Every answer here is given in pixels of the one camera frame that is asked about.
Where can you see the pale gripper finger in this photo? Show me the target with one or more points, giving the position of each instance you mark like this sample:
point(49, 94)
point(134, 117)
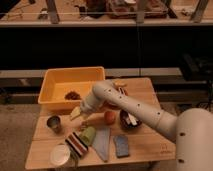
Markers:
point(76, 112)

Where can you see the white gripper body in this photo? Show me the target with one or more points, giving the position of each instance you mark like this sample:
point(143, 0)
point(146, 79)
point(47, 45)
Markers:
point(89, 104)

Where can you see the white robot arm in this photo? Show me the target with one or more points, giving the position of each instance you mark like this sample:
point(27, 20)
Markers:
point(191, 131)

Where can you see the brown item in tray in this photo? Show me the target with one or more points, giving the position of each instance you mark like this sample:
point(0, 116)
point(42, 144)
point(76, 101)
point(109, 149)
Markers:
point(72, 96)

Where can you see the yellow plastic tray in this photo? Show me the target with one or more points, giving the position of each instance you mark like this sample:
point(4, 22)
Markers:
point(57, 83)

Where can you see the large orange fruit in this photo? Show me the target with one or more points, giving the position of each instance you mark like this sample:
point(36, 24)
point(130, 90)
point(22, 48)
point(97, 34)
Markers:
point(110, 106)

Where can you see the small orange fruit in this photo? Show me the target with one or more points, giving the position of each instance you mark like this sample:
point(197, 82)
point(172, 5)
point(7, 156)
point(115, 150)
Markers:
point(109, 117)

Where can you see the small metal cup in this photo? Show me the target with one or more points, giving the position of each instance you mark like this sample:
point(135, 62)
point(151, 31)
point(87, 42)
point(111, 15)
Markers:
point(54, 123)

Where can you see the striped red white cloth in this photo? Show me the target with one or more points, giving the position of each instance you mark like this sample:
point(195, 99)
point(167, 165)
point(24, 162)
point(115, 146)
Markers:
point(79, 147)

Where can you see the grey triangular cloth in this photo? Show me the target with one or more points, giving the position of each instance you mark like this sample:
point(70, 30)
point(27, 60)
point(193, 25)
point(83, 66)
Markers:
point(101, 143)

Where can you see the wooden table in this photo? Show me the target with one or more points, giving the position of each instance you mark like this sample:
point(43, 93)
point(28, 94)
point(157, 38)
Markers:
point(146, 145)

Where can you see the dark bowl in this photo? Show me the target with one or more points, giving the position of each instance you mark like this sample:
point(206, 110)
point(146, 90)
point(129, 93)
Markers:
point(125, 121)

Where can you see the white utensil in bowl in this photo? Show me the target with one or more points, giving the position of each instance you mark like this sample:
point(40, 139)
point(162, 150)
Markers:
point(132, 119)

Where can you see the white round lid can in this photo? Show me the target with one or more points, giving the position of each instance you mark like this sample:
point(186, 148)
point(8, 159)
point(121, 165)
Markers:
point(60, 155)

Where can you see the blue sponge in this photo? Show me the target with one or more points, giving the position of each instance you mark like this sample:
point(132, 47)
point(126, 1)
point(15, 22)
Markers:
point(121, 146)

